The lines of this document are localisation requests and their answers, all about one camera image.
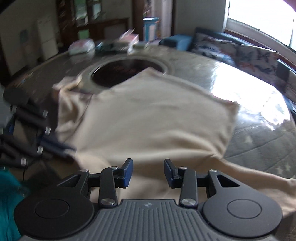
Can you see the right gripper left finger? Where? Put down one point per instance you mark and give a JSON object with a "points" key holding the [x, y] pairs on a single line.
{"points": [[112, 178]]}

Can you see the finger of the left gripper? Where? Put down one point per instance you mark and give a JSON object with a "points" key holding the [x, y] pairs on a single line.
{"points": [[32, 115], [44, 149]]}

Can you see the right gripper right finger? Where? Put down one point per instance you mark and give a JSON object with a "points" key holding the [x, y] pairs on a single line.
{"points": [[185, 179]]}

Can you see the cream knit garment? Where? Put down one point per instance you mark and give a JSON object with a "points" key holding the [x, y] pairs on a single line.
{"points": [[151, 117]]}

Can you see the white refrigerator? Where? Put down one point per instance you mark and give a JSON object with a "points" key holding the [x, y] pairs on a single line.
{"points": [[47, 37]]}

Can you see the round induction cooktop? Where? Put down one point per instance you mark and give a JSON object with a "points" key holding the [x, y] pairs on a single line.
{"points": [[112, 71]]}

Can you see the grey star quilted tablecloth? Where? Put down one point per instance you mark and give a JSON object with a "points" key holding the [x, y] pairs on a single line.
{"points": [[264, 134]]}

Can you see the teal flat device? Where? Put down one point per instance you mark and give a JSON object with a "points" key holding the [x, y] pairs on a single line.
{"points": [[106, 46]]}

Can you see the dark wooden display cabinet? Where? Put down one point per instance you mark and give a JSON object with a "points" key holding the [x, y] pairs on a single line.
{"points": [[97, 20]]}

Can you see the pink tissue box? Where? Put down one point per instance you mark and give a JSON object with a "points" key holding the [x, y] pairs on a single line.
{"points": [[128, 39]]}

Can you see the butterfly pillow lying flat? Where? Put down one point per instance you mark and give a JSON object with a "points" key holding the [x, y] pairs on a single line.
{"points": [[217, 49]]}

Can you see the butterfly pillow upright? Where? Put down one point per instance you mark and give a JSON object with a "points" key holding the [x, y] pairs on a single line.
{"points": [[259, 62]]}

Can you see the blue corner sofa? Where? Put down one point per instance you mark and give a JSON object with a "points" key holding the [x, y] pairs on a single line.
{"points": [[285, 81]]}

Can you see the light blue small cabinet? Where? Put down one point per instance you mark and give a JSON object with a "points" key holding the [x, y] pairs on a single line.
{"points": [[150, 28]]}

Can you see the window with green frame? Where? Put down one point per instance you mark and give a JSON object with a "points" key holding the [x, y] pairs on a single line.
{"points": [[274, 18]]}

